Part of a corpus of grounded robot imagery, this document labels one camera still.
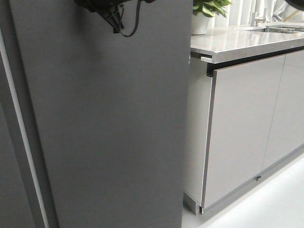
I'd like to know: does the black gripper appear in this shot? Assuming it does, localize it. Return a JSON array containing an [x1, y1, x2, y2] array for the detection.
[[73, 0, 155, 34]]

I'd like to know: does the dark grey fridge door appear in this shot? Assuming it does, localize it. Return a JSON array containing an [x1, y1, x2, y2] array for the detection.
[[10, 0, 192, 228]]

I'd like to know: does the grey left cabinet door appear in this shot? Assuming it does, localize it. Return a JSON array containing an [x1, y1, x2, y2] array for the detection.
[[204, 55, 285, 208]]

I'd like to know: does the grey cabinet door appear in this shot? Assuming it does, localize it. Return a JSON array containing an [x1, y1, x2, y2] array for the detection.
[[263, 50, 304, 169], [204, 55, 285, 208]]

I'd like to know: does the grey right cabinet door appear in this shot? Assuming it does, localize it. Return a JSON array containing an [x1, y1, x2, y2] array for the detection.
[[263, 50, 304, 169]]

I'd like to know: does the green potted plant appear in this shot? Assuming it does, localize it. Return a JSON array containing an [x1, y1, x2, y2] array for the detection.
[[191, 0, 231, 35]]

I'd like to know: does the grey stone countertop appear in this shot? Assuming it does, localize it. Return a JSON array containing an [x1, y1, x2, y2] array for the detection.
[[190, 22, 304, 64]]

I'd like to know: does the steel faucet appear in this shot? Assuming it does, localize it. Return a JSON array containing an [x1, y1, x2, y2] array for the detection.
[[250, 0, 267, 27]]

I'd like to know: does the steel kitchen sink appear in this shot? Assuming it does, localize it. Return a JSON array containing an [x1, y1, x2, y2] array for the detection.
[[244, 23, 304, 34]]

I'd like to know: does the black cable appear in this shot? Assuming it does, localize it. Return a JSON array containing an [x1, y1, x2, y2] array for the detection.
[[118, 0, 143, 38]]

